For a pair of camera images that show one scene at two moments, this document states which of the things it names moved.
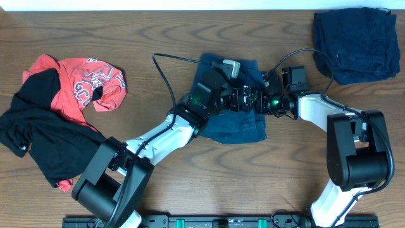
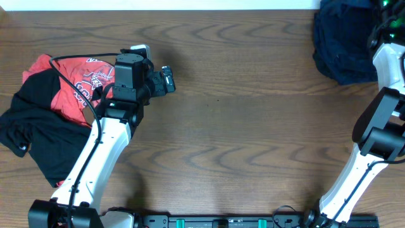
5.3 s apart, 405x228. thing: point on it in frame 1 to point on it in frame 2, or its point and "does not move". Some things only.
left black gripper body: (233, 101) to (158, 88)
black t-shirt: (59, 145) does not move
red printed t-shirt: (82, 82) does not move
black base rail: (223, 221) does not move
